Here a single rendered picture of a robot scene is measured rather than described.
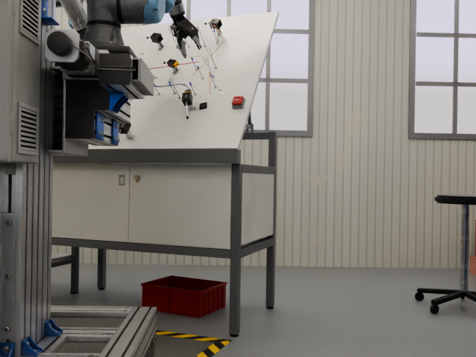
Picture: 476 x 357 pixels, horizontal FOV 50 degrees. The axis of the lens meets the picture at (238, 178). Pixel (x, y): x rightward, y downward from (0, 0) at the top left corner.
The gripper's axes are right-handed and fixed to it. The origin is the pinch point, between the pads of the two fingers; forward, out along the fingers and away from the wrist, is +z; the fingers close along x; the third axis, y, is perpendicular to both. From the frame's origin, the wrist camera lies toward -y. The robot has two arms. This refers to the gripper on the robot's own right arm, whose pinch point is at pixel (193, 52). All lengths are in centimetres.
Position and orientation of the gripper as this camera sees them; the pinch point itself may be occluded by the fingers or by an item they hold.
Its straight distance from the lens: 250.4
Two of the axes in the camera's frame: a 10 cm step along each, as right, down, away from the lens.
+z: 2.5, 7.3, 6.3
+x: -7.6, 5.5, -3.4
